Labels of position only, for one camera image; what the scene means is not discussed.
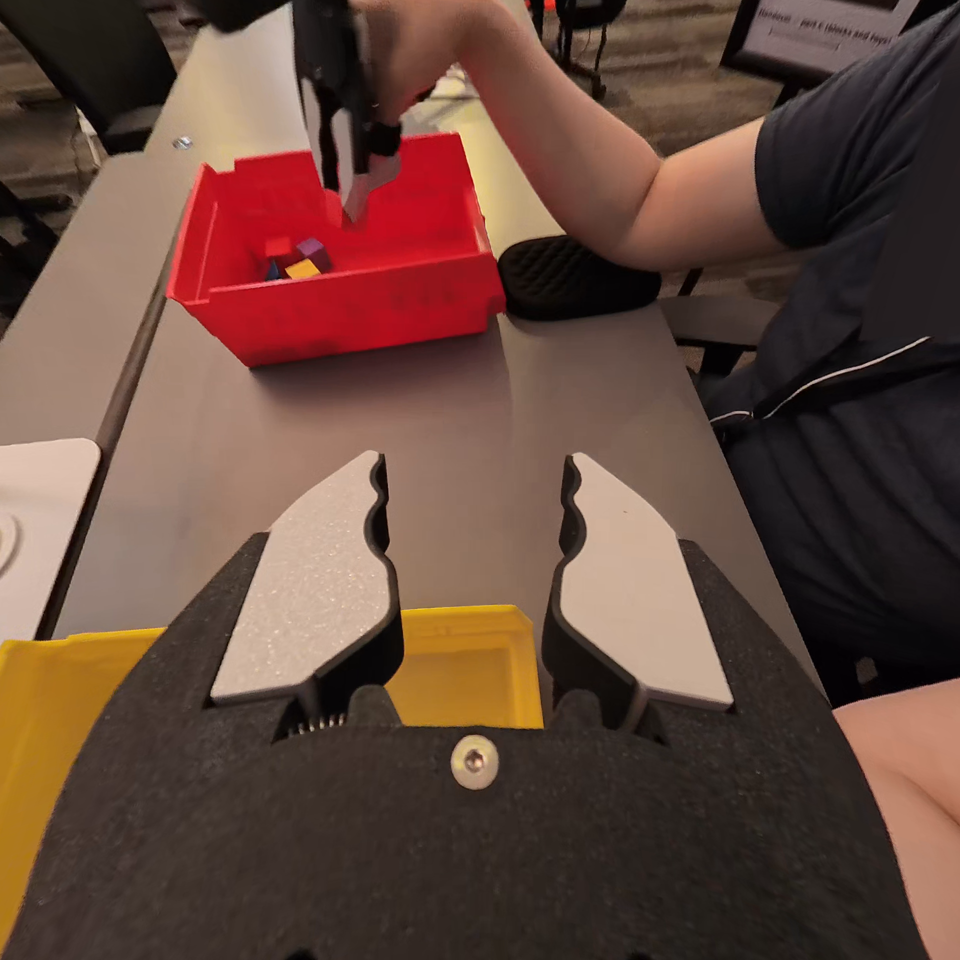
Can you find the person's right forearm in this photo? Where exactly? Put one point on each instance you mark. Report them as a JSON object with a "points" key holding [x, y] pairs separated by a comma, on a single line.
{"points": [[600, 165]]}

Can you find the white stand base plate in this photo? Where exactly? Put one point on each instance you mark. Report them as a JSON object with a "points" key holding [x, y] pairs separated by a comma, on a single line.
{"points": [[45, 525]]}

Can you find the yellow plastic bin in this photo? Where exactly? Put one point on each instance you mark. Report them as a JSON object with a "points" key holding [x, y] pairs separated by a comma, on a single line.
{"points": [[465, 675]]}

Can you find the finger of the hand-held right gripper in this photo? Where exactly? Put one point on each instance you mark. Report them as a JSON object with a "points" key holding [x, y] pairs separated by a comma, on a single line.
{"points": [[319, 127], [356, 195]]}

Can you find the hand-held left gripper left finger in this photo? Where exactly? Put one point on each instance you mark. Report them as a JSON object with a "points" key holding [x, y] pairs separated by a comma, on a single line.
{"points": [[315, 600]]}

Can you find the purple wooden cube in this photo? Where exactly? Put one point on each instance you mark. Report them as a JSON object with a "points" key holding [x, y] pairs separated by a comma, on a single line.
{"points": [[313, 253]]}

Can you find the black framed sign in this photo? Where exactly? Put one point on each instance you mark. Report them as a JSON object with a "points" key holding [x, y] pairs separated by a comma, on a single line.
{"points": [[810, 34]]}

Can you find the person in navy shirt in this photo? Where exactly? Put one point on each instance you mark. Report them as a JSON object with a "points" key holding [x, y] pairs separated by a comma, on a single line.
{"points": [[862, 450]]}

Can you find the black office chair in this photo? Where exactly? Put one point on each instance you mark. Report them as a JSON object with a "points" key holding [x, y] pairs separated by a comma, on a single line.
{"points": [[585, 22], [90, 60]]}

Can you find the grey chair armrest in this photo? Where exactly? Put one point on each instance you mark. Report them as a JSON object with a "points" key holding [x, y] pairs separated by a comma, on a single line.
{"points": [[720, 322]]}

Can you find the red plastic bin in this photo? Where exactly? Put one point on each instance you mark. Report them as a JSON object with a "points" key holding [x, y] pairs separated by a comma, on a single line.
{"points": [[420, 300]]}

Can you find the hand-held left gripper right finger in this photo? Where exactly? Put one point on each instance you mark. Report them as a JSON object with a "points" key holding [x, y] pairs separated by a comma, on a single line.
{"points": [[637, 607]]}

